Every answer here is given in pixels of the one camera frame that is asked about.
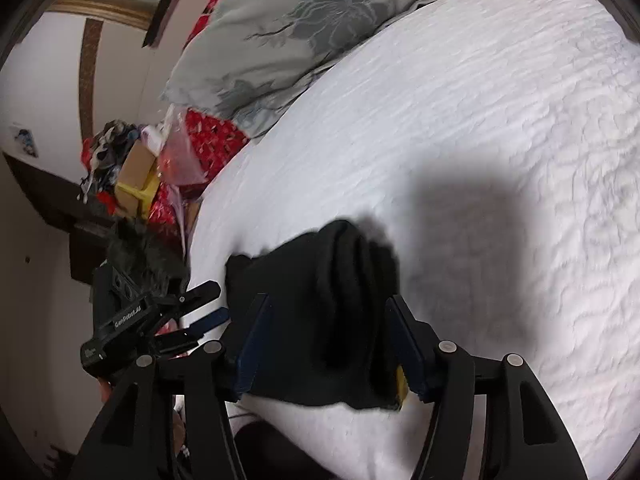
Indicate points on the white quilted floral blanket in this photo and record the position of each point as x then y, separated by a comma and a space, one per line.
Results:
500, 135

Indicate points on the red patterned bedsheet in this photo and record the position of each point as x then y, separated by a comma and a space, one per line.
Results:
210, 135

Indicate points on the clear plastic bag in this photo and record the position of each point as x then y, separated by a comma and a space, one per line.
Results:
180, 152

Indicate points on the black pants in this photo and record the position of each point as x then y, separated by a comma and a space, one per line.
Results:
325, 310

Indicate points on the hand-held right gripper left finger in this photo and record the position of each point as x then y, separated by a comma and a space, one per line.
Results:
250, 345

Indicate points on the dark wooden nightstand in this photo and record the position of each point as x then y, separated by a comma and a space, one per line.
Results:
55, 200

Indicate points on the wall sticker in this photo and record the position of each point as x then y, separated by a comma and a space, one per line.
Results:
24, 141

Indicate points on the brown cardboard box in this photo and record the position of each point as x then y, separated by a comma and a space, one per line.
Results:
137, 165

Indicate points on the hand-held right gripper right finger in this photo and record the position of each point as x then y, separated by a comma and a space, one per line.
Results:
407, 342

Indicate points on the dark wooden board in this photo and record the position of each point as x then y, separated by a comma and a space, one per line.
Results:
167, 10

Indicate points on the pile of mixed cloths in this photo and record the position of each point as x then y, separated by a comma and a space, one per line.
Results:
107, 150

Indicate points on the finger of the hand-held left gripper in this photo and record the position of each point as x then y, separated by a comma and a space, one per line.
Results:
207, 324
192, 296

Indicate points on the grey floral pillow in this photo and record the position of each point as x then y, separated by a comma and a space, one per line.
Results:
280, 35

